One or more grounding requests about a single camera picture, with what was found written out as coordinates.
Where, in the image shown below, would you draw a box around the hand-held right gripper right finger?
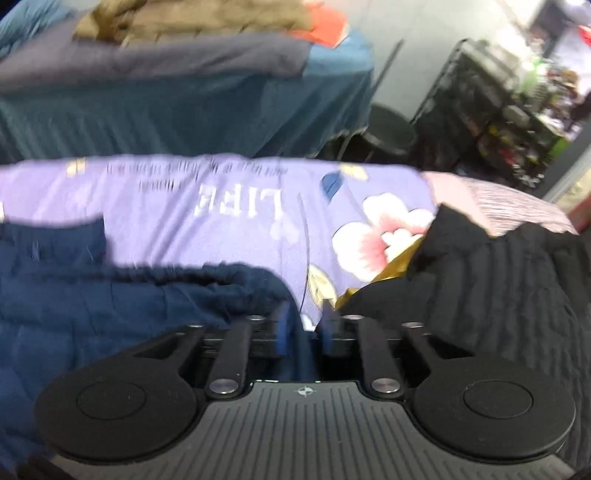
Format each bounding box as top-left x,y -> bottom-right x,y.
318,300 -> 476,400

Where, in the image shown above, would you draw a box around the purple floral bedsheet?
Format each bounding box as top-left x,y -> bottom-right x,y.
0,154 -> 440,333

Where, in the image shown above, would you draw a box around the black round stool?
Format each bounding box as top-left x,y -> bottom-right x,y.
318,104 -> 419,163

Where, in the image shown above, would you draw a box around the teal bed cover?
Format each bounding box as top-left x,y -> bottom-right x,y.
0,0 -> 376,163

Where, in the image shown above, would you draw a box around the red cloth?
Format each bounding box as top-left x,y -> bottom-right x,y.
291,0 -> 350,49

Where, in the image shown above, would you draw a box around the golden yellow cloth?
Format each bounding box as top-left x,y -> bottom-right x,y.
335,235 -> 426,311

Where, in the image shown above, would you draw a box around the navy blue garment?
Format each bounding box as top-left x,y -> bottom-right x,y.
0,217 -> 320,464

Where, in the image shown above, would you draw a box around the pink striped cloth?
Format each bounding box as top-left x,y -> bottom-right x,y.
422,172 -> 579,239

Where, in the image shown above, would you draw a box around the brown cloth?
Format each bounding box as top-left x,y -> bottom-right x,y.
74,0 -> 315,45

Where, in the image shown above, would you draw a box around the black wire rack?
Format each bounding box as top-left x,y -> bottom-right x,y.
410,39 -> 570,191

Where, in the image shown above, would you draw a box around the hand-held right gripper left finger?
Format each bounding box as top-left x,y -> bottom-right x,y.
131,302 -> 291,400

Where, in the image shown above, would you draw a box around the grey blanket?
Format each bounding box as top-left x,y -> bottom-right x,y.
0,18 -> 315,94

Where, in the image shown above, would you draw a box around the black ribbed garment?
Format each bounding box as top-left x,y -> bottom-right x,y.
341,203 -> 591,476

